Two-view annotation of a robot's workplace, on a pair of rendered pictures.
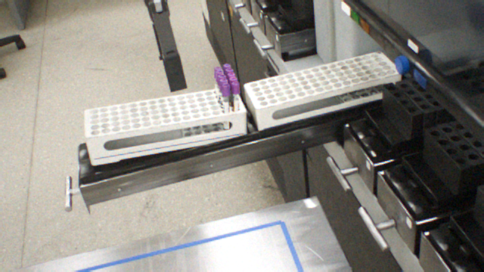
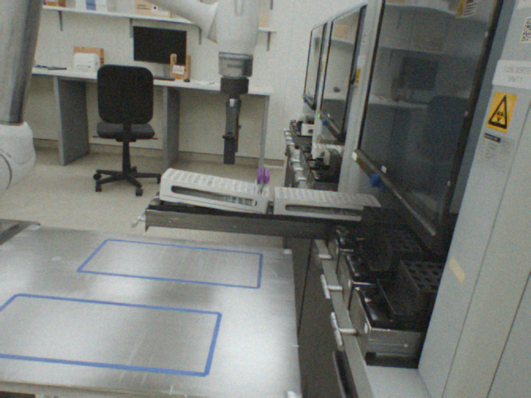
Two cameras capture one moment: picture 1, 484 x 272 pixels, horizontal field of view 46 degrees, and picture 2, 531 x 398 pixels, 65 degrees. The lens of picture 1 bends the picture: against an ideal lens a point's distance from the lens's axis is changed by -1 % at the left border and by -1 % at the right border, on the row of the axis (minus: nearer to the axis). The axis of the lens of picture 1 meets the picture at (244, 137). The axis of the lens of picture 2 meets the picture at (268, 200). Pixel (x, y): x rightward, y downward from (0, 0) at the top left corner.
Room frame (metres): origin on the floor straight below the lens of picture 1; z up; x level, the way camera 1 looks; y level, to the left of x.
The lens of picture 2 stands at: (-0.17, -0.13, 1.24)
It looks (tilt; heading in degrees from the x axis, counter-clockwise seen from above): 20 degrees down; 6
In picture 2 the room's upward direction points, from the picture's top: 6 degrees clockwise
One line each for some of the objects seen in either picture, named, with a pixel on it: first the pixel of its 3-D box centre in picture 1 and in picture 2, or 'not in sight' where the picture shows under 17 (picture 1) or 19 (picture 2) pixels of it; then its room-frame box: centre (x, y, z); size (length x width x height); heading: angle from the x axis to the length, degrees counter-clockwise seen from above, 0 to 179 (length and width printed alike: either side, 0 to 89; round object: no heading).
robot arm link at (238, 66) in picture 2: not in sight; (235, 66); (0.92, 0.11, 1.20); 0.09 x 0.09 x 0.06
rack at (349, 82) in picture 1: (322, 91); (325, 206); (0.96, -0.17, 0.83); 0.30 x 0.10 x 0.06; 99
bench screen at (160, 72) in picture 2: not in sight; (160, 53); (4.04, 1.56, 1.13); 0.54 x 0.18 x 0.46; 93
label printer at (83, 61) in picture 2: not in sight; (86, 61); (3.81, 2.23, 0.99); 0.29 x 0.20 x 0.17; 17
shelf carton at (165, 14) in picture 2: not in sight; (153, 9); (4.07, 1.65, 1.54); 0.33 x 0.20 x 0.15; 106
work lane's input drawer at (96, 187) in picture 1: (240, 135); (261, 218); (0.94, 0.01, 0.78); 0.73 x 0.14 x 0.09; 99
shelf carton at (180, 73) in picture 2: not in sight; (180, 66); (4.12, 1.38, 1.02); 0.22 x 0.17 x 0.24; 9
